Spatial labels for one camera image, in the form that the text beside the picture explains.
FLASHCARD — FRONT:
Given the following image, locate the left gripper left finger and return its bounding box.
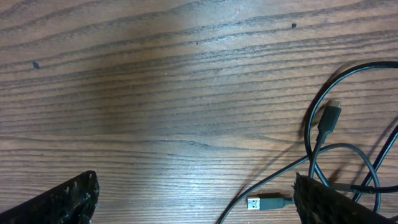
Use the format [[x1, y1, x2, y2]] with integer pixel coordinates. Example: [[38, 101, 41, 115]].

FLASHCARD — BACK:
[[1, 170, 100, 224]]

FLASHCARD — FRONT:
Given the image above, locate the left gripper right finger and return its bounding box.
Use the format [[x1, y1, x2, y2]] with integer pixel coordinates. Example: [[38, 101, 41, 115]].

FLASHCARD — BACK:
[[293, 174, 395, 224]]

